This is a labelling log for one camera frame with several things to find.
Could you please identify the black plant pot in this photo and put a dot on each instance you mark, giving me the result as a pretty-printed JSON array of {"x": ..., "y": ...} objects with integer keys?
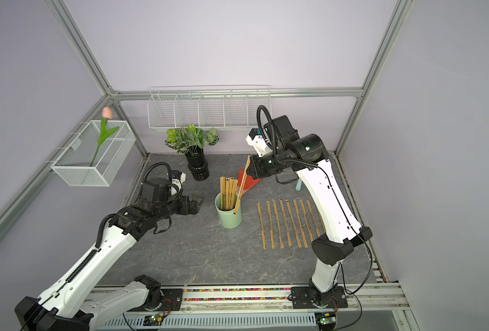
[{"x": 198, "y": 165}]

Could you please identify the green artificial plant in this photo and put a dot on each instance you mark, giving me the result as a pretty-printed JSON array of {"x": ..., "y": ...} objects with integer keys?
[{"x": 190, "y": 140}]

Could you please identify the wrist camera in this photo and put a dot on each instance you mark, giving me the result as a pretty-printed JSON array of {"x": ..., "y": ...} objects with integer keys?
[
  {"x": 279, "y": 130},
  {"x": 160, "y": 190}
]

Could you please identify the pink artificial tulip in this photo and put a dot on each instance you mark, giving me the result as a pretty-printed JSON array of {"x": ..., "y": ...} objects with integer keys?
[{"x": 104, "y": 133}]

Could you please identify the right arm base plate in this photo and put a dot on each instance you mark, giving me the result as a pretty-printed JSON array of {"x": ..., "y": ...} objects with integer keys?
[{"x": 308, "y": 297}]

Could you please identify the red hand-shaped scraper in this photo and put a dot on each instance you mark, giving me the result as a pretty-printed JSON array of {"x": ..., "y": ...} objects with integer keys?
[{"x": 249, "y": 184}]

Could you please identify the bundle of brown paper straws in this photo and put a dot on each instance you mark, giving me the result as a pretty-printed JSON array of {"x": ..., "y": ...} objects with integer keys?
[{"x": 228, "y": 187}]

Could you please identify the brown paper straw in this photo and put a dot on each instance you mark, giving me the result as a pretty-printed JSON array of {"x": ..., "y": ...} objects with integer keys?
[
  {"x": 293, "y": 224},
  {"x": 302, "y": 232},
  {"x": 269, "y": 210},
  {"x": 322, "y": 223},
  {"x": 262, "y": 229},
  {"x": 313, "y": 219},
  {"x": 241, "y": 189},
  {"x": 278, "y": 225},
  {"x": 286, "y": 223},
  {"x": 306, "y": 220}
]

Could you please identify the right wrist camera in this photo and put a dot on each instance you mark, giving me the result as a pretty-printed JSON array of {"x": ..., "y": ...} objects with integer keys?
[{"x": 279, "y": 130}]

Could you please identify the white wire wall shelf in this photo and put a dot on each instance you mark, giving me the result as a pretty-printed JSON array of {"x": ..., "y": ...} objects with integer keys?
[{"x": 219, "y": 107}]

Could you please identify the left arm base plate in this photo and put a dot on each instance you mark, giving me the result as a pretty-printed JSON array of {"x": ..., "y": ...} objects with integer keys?
[{"x": 170, "y": 300}]

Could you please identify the teal small spatula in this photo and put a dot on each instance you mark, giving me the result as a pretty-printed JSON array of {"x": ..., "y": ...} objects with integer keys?
[{"x": 298, "y": 185}]

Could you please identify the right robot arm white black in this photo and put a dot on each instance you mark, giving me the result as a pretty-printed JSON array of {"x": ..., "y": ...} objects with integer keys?
[{"x": 310, "y": 160}]

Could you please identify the mint green storage cup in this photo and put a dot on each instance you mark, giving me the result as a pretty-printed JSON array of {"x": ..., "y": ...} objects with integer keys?
[{"x": 227, "y": 219}]

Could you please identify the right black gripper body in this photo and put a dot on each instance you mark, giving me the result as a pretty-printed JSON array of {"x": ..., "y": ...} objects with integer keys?
[{"x": 265, "y": 165}]

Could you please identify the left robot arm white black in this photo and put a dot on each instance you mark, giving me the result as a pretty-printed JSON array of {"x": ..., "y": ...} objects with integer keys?
[{"x": 117, "y": 233}]

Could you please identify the white mesh basket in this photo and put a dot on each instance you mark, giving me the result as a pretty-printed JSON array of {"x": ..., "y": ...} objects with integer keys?
[{"x": 73, "y": 164}]

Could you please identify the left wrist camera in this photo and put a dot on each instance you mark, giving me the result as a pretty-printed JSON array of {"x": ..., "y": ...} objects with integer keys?
[{"x": 160, "y": 190}]

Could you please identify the aluminium front rail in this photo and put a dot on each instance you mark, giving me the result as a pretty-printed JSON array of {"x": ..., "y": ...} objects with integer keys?
[{"x": 236, "y": 296}]

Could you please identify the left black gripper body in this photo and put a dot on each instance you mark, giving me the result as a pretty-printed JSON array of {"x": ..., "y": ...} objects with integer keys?
[{"x": 181, "y": 206}]

